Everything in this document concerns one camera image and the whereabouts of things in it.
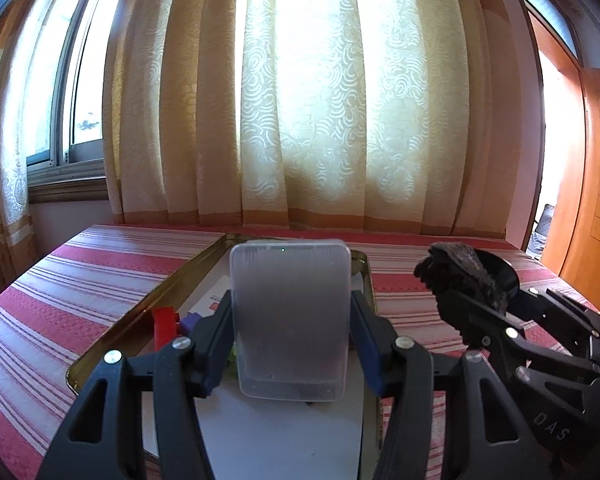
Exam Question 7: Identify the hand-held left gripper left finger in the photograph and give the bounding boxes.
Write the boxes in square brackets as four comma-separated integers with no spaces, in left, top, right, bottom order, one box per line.
[37,290,233,480]

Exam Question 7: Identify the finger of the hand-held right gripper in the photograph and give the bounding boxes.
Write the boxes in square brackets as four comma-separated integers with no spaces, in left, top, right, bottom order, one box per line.
[438,289,600,387]
[509,284,600,347]

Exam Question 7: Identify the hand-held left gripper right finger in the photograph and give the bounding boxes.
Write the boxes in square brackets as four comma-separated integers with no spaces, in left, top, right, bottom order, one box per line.
[350,290,553,480]

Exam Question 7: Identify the purple toy brick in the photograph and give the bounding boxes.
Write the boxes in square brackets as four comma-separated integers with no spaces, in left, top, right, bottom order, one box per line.
[177,311,203,336]

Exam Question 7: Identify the white card box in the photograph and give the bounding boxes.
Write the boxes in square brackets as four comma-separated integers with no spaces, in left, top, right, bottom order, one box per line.
[190,287,233,317]

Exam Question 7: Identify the red toy brick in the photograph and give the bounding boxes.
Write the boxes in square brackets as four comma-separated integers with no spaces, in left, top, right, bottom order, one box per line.
[151,306,180,351]

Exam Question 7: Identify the black patterned lump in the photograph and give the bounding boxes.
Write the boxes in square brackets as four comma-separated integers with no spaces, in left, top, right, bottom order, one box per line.
[414,241,521,318]

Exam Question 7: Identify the white plastic box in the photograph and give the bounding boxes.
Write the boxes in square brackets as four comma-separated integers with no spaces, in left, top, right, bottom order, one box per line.
[228,240,353,403]

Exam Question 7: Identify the gold tin box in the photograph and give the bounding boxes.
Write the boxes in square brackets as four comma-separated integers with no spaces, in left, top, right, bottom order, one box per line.
[65,232,381,480]

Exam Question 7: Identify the dark chair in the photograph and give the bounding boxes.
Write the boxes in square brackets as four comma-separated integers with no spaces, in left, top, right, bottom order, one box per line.
[527,202,556,256]

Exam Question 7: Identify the orange wooden door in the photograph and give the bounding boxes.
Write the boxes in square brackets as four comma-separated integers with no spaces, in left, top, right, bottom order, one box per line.
[527,10,600,306]

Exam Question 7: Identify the red striped tablecloth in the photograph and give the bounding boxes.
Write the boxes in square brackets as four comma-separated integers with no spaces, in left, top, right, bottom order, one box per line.
[0,224,600,480]

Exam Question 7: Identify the wooden window sill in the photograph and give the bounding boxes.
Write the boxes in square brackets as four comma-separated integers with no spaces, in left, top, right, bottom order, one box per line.
[27,160,111,204]

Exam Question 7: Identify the narrow cream patterned curtain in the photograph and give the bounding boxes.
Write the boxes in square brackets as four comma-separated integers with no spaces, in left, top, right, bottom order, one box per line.
[0,35,37,306]

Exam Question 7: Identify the wide cream patterned curtain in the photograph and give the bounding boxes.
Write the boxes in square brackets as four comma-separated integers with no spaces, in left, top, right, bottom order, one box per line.
[102,0,541,238]

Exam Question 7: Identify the frosted transom window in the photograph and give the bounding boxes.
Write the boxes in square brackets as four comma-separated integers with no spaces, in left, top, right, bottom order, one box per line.
[505,0,581,61]

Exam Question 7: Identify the dark wooden door frame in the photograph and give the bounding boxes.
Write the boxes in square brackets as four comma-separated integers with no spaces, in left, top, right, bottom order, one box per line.
[500,0,546,251]

